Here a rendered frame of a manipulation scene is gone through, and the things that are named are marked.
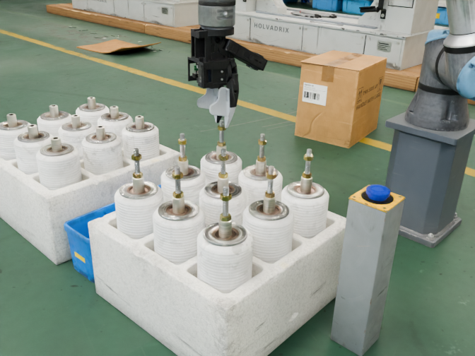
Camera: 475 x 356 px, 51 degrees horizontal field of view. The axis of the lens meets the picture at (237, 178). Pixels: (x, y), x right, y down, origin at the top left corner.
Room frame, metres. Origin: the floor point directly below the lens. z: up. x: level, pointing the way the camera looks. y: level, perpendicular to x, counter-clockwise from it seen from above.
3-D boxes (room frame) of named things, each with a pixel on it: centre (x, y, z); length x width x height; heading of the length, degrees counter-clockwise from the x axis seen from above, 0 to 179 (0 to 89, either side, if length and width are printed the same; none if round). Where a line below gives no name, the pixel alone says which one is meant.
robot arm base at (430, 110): (1.22, -0.50, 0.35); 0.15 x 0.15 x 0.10
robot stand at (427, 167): (1.22, -0.50, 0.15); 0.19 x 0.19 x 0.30; 47
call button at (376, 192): (0.76, -0.24, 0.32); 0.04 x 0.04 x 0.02
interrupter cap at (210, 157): (1.06, 0.04, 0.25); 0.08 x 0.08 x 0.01
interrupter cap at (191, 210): (0.80, 0.11, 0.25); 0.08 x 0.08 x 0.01
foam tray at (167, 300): (0.89, 0.03, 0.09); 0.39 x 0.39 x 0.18; 48
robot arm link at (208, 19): (1.05, 0.05, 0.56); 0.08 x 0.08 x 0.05
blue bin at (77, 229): (1.04, 0.25, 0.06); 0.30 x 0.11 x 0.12; 138
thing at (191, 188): (0.97, 0.12, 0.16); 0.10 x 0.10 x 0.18
